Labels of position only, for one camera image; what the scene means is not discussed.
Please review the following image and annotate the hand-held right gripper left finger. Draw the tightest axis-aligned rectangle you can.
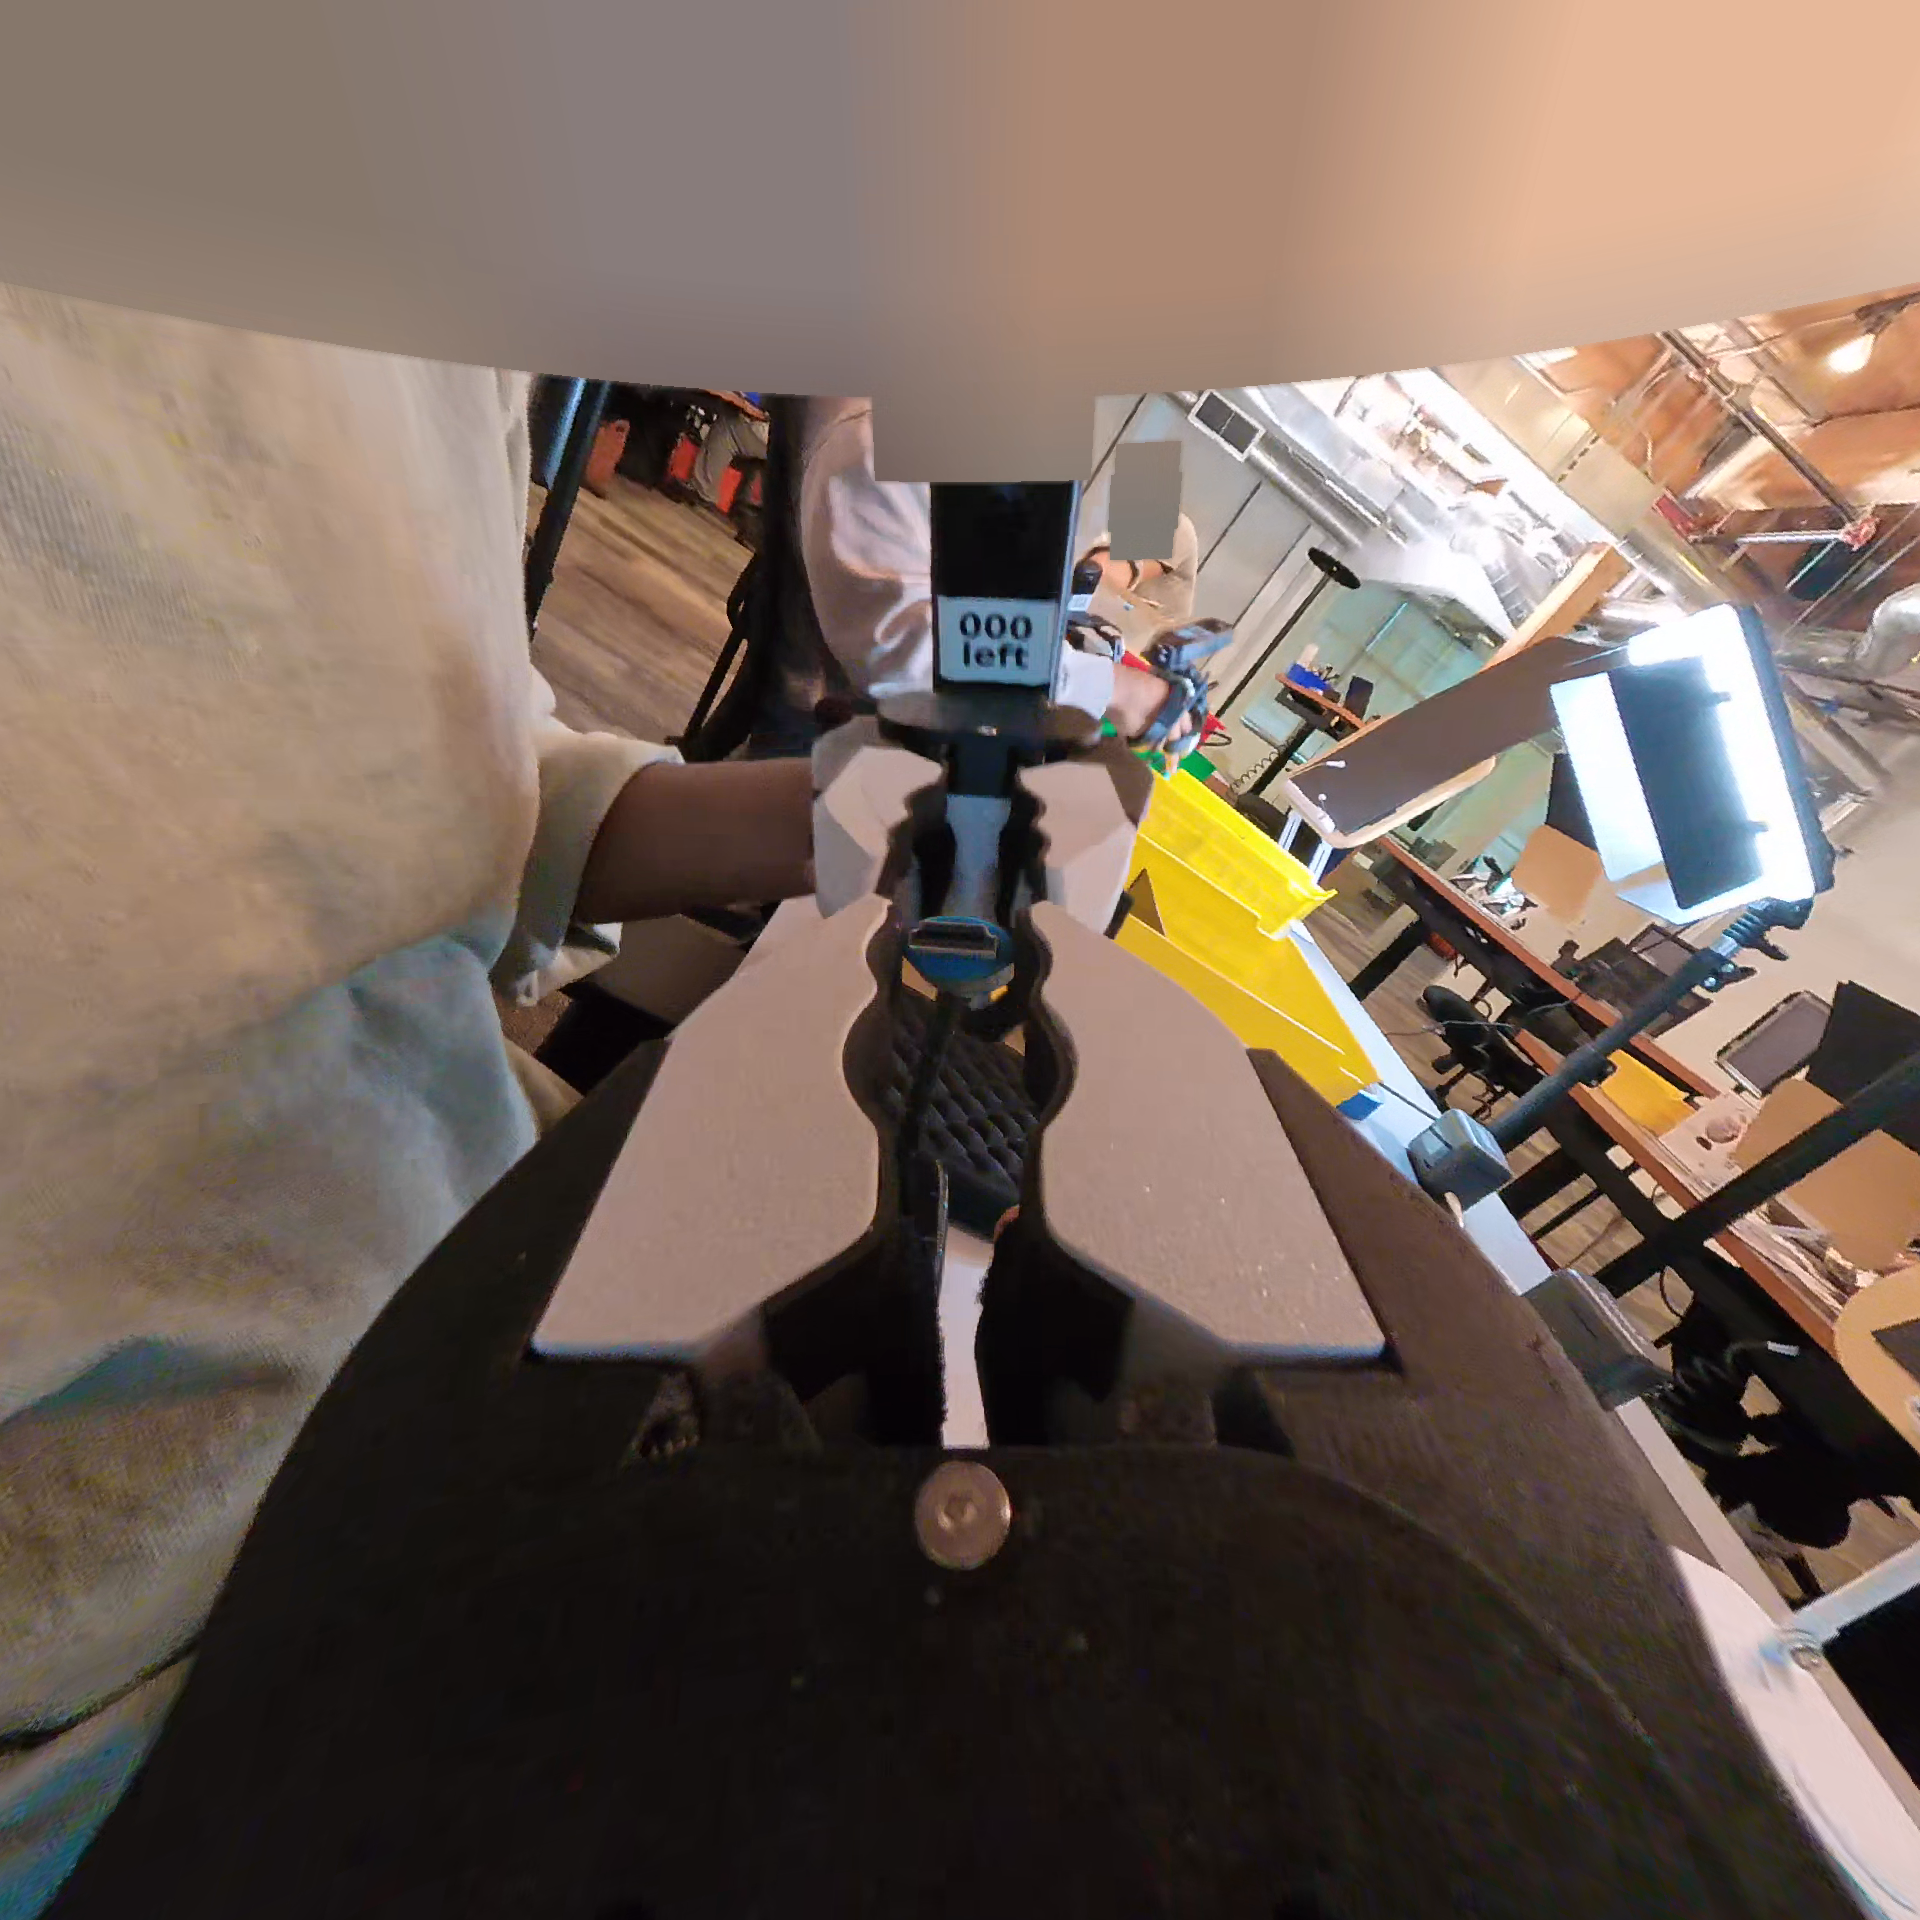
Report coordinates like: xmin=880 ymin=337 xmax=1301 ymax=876
xmin=529 ymin=895 xmax=907 ymax=1370

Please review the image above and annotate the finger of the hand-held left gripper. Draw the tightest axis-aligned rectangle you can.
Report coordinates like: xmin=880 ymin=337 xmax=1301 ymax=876
xmin=1025 ymin=732 xmax=1156 ymax=941
xmin=809 ymin=732 xmax=950 ymax=928

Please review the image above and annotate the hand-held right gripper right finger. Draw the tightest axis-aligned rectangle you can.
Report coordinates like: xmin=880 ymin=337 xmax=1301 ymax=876
xmin=1025 ymin=897 xmax=1391 ymax=1370

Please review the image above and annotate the black HDMI cable green plug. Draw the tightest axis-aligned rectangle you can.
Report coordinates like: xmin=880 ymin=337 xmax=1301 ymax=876
xmin=899 ymin=911 xmax=1010 ymax=1188

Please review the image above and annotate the person's left forearm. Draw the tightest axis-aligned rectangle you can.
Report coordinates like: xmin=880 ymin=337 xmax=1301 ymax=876
xmin=529 ymin=728 xmax=822 ymax=961

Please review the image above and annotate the black quilted mat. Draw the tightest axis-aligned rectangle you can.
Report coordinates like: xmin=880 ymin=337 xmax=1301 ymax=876
xmin=860 ymin=989 xmax=1048 ymax=1227

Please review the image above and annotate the grey table clamp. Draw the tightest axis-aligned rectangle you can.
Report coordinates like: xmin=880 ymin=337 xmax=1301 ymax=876
xmin=1526 ymin=1267 xmax=1671 ymax=1413
xmin=1411 ymin=1114 xmax=1513 ymax=1203

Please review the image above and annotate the black swivel chair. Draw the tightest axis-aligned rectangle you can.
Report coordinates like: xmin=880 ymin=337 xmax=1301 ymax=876
xmin=1417 ymin=986 xmax=1518 ymax=1114

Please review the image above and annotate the black metal pole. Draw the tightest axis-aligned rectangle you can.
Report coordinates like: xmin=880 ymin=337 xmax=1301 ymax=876
xmin=518 ymin=375 xmax=620 ymax=640

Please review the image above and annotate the small yellow box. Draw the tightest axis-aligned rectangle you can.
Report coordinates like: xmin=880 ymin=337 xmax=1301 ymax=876
xmin=1593 ymin=1050 xmax=1696 ymax=1135

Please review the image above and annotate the small cardboard box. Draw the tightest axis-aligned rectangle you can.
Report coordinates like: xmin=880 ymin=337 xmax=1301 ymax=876
xmin=1508 ymin=825 xmax=1608 ymax=922

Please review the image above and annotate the long wooden desk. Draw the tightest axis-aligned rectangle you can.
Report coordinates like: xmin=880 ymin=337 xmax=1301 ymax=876
xmin=1369 ymin=833 xmax=1920 ymax=1352

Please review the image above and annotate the grey laptop screen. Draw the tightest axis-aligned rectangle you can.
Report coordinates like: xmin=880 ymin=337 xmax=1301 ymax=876
xmin=1711 ymin=989 xmax=1833 ymax=1101

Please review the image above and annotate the large cardboard box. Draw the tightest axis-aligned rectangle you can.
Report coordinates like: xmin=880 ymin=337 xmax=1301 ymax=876
xmin=1738 ymin=1075 xmax=1920 ymax=1267

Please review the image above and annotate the LED light panel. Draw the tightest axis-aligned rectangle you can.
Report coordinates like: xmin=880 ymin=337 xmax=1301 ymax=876
xmin=1548 ymin=603 xmax=1841 ymax=922

